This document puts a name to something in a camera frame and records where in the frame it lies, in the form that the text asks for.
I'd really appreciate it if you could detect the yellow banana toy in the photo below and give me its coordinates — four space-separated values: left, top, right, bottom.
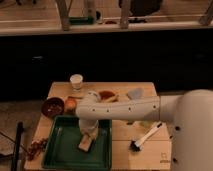
104 95 118 103

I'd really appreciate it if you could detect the dark brown bowl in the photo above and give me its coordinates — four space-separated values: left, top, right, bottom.
41 97 64 118

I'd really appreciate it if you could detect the wooden table leg middle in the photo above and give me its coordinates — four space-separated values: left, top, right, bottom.
120 0 131 29

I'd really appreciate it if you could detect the green plastic cup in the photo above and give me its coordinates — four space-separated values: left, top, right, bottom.
141 121 154 129

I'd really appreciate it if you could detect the black office chair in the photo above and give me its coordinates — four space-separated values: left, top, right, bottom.
118 0 164 24

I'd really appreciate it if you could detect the black pole stand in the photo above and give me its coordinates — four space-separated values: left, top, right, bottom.
11 122 24 171

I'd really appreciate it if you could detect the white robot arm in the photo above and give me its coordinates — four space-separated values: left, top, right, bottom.
76 89 213 171

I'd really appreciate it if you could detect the white paper cup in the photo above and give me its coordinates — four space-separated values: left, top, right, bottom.
70 74 83 91

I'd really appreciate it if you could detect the green box background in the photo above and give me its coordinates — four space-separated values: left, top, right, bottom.
69 17 94 25

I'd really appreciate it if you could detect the green plastic tray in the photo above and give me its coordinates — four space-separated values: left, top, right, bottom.
42 115 112 171

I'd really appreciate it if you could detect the orange bowl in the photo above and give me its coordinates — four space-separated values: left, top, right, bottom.
99 91 117 102

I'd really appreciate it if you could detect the wooden table leg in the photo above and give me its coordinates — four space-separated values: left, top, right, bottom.
120 0 131 29
55 0 70 31

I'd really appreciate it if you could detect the wooden table leg left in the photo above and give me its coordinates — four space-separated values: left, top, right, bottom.
55 0 70 31

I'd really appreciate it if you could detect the grey triangular cloth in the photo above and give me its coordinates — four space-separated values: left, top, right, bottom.
127 88 143 100

